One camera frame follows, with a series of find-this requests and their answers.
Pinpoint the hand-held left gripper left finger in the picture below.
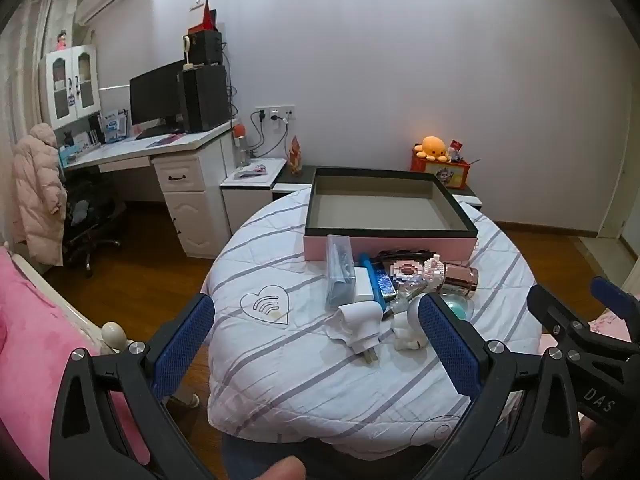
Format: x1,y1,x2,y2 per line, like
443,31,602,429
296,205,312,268
48,292,217,480

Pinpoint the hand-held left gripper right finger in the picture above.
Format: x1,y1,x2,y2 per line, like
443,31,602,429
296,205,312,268
417,291,583,480

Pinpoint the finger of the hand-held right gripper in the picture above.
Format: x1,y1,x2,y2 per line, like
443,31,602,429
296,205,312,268
590,275,640,318
527,284,640,361

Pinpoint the teal ball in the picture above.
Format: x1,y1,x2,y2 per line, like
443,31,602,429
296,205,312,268
440,290,475,322

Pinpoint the white round toy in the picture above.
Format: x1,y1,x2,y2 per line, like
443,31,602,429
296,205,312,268
392,296,436,352

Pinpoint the small clear bottle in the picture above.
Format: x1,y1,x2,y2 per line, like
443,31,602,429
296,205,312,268
382,280,428,321

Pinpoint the rose gold cylinder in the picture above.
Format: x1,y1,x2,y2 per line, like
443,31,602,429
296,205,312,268
442,261,480,295

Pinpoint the pink block figure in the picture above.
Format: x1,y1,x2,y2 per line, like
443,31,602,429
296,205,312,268
420,254,446,291

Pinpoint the dark blue patterned box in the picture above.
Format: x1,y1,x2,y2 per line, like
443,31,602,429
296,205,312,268
374,266,401,306

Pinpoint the pink block donut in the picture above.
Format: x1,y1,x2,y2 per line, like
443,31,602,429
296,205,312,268
387,257,426,283

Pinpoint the white charger plug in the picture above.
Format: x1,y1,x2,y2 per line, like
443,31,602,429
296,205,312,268
325,301,393,365

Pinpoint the small white box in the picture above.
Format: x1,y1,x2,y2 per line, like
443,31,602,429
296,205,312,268
354,267,373,306

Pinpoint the blue tube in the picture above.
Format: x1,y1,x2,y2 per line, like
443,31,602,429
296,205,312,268
360,254,385,313

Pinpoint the clear plastic case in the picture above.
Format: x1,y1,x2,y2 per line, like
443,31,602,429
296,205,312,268
325,234,357,312

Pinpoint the pink storage box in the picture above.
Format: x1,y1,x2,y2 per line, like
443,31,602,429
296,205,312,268
302,167,480,264

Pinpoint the person's left hand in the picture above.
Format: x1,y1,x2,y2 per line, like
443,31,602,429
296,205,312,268
250,456,307,480

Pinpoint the pink printed cloth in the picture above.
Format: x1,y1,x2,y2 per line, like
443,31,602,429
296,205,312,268
537,310,640,356

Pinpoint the white door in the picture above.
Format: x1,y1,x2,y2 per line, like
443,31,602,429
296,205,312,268
620,125,640,261

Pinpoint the black hair band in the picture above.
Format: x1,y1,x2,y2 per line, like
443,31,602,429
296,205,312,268
376,248,433,261

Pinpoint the white nightstand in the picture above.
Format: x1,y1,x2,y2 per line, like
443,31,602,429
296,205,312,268
220,157,288,236

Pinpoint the black office chair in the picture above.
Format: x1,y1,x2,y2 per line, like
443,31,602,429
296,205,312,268
60,167,126,278

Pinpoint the pink bed blanket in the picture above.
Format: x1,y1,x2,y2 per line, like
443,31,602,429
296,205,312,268
0,247,151,480

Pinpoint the red printed toy box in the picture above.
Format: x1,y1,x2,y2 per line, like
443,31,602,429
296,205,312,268
411,152,473,190

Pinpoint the white desk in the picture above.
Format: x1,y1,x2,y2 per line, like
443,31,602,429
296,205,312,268
62,119,238,261

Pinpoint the orange octopus plush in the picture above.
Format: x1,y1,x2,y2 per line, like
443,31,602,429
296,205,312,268
414,136,448,162

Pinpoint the bottle with red cap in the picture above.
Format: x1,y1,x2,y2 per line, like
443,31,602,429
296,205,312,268
232,122,251,167

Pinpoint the pink puffer jacket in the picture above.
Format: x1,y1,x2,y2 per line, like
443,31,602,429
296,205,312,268
11,122,68,267

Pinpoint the black keyboard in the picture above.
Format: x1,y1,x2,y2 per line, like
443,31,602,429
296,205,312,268
135,126,176,141

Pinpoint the orange figurine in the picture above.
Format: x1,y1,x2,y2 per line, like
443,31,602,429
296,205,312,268
286,135,303,175

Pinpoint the blue and white box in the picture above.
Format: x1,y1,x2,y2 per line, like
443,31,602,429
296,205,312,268
100,110,131,145

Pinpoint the black computer tower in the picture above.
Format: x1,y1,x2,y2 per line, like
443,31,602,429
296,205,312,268
181,64,232,133

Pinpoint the black computer monitor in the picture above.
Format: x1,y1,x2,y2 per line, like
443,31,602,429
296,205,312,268
129,59,188,133

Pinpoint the white hutch cabinet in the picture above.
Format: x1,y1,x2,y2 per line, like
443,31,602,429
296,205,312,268
38,44,102,131

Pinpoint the black speaker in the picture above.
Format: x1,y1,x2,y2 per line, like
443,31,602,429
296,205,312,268
189,30,223,67

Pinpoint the red folder box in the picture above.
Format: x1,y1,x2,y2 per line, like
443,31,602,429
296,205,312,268
188,0,218,35

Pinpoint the white curtain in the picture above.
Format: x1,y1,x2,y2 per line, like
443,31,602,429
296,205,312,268
0,0,81,161

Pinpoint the white bed frame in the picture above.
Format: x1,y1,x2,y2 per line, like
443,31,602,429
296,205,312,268
5,242,201,411

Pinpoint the black power cable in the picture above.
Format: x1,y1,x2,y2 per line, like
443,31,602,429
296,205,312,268
248,110,291,158

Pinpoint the white wall outlet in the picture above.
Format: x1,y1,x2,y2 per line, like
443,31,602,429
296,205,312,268
255,105,297,122

